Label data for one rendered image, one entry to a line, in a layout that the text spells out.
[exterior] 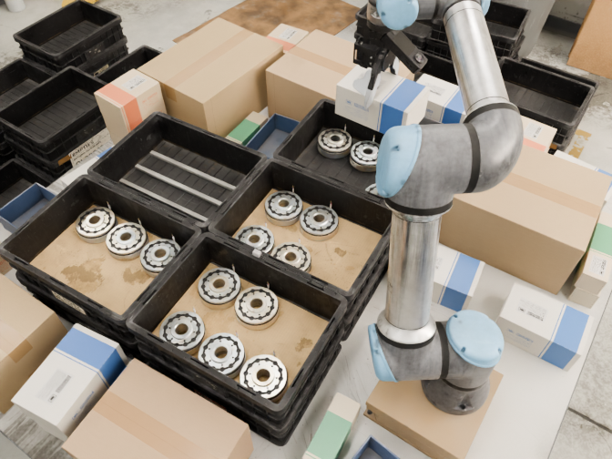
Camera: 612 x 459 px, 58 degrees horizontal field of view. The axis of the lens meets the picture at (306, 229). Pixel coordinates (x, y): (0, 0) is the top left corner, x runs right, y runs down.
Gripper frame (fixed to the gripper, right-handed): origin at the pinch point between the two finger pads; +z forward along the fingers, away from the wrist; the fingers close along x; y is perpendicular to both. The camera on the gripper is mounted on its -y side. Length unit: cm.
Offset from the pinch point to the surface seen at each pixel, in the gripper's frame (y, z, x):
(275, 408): -20, 19, 75
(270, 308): -3, 26, 54
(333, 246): -4.6, 28.4, 28.5
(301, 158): 21.0, 28.2, 5.7
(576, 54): -19, 104, -226
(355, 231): -6.9, 28.5, 21.0
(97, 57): 159, 62, -27
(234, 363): -5, 25, 70
